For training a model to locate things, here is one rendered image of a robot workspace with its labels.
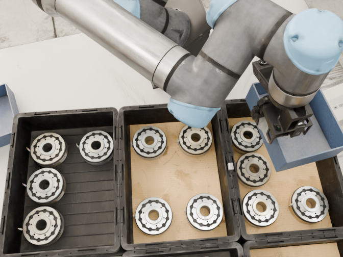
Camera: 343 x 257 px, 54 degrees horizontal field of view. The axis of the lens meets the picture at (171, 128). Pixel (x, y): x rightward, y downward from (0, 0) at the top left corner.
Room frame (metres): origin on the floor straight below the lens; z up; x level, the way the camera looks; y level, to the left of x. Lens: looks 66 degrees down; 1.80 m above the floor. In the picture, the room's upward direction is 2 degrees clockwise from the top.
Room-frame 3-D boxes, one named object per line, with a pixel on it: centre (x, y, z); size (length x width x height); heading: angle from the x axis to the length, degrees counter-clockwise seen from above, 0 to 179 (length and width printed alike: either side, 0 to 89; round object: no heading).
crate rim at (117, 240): (0.23, 0.28, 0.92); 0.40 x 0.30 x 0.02; 6
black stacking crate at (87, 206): (0.23, 0.28, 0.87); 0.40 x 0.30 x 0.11; 6
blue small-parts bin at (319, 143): (0.34, -0.28, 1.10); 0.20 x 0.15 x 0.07; 18
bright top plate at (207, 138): (0.39, -0.07, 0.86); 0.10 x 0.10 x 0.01
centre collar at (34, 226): (0.12, 0.34, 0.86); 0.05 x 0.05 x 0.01
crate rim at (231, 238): (0.27, -0.01, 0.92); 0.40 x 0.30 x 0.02; 6
